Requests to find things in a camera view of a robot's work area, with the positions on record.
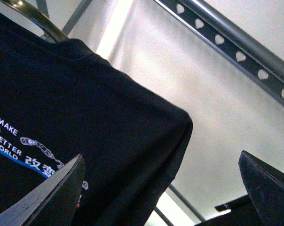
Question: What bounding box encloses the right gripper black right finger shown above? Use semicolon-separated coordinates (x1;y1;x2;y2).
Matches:
238;151;284;226

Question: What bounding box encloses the perforated metal rail strip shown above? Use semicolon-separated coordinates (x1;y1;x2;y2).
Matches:
156;0;284;107

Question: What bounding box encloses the grey rack side frame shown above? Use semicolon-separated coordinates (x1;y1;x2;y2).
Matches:
34;0;92;35

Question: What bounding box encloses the grey top hanging rail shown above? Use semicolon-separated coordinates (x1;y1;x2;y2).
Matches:
184;0;284;81

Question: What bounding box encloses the black printed t-shirt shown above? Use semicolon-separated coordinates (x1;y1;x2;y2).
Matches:
0;13;193;226

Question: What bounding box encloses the black shirt with white lettering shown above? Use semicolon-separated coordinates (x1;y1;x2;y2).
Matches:
197;195;264;226

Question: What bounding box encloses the metal clothes hanger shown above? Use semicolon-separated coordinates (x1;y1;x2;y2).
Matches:
1;0;69;42

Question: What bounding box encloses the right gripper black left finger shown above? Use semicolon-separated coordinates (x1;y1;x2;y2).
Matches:
0;154;85;226

